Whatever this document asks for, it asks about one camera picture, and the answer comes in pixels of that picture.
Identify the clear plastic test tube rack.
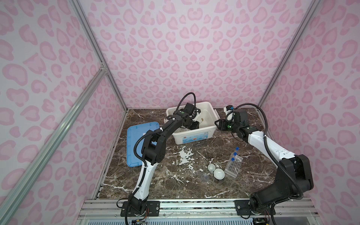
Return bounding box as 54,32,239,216
224,152,243,178

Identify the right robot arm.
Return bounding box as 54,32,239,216
215,106,314,213

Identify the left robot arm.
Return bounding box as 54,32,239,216
126,103,199,215

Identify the white plastic storage bin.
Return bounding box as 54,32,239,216
165,101,220,145

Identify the small white ceramic crucible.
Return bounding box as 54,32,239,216
207,164,216,173

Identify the white ceramic evaporating dish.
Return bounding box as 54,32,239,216
213,168,225,180

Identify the blue plastic bin lid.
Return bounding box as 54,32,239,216
126,121,161,168

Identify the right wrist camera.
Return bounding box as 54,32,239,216
223,105,234,114

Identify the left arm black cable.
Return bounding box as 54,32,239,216
123,92,197,225

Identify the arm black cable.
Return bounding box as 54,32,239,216
123,92,197,225
224,103,304,225

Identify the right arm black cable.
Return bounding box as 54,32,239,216
224,103,304,225

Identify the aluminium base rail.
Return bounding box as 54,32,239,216
76,198,322,225

